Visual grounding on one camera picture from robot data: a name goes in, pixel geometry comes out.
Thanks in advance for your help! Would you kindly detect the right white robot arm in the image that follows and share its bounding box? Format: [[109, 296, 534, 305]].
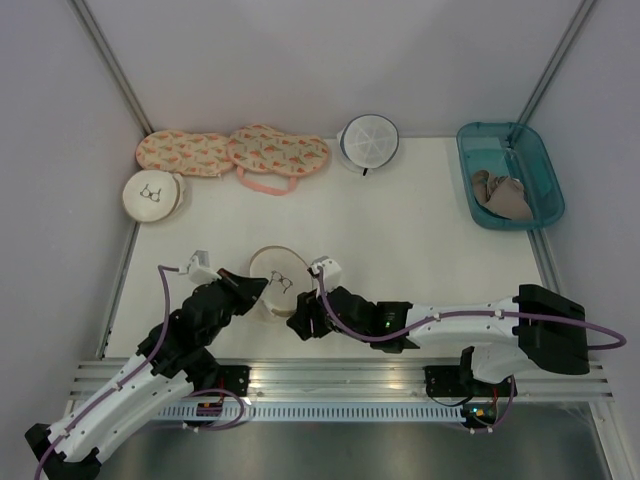
[[286, 284, 590, 395]]

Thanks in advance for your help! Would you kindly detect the beige bra in bin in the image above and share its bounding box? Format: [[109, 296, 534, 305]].
[[471, 170, 533, 221]]

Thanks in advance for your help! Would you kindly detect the white slotted cable duct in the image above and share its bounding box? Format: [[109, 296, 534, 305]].
[[159, 401, 465, 423]]

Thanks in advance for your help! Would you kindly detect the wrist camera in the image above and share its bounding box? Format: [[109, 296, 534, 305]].
[[178, 250, 220, 285], [308, 256, 342, 291]]

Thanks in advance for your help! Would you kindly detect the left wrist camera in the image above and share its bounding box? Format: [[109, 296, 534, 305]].
[[178, 250, 220, 285]]

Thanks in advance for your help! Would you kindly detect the beige glasses-print laundry bag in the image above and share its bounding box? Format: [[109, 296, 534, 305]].
[[122, 170, 187, 223]]

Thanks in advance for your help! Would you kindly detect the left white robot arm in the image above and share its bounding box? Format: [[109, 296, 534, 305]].
[[25, 269, 269, 479]]

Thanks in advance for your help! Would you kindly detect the beige round laundry bag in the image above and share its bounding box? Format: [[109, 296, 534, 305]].
[[249, 245, 314, 320]]

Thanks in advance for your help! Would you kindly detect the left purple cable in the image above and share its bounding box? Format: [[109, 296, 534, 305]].
[[32, 264, 189, 480]]

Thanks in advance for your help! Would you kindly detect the left frame post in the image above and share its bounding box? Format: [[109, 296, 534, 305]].
[[67, 0, 154, 135]]

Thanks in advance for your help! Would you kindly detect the right frame post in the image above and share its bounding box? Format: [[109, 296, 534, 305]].
[[516, 0, 600, 124]]

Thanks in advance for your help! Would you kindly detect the aluminium mounting rail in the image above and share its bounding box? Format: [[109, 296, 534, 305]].
[[69, 357, 614, 401]]

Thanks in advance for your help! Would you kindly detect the teal plastic bin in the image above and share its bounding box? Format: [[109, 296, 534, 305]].
[[456, 122, 565, 231]]

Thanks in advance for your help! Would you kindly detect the white mesh laundry bag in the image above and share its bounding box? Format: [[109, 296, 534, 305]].
[[337, 114, 400, 176]]

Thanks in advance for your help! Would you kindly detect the frame post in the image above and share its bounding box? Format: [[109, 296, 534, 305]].
[[67, 0, 154, 135], [516, 0, 600, 124]]

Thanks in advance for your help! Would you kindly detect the floral bra bag pink handle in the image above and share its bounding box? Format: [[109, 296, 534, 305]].
[[227, 124, 331, 196]]

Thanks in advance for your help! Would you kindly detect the purple cable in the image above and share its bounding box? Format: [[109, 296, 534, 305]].
[[32, 264, 189, 480], [312, 267, 627, 354]]

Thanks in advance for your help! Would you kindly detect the floral bra bag left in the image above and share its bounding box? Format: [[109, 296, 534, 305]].
[[135, 130, 234, 177]]

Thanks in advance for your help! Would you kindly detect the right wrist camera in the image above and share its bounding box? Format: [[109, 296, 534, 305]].
[[308, 256, 342, 291]]

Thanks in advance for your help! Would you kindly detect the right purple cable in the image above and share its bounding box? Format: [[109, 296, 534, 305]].
[[312, 267, 627, 354]]

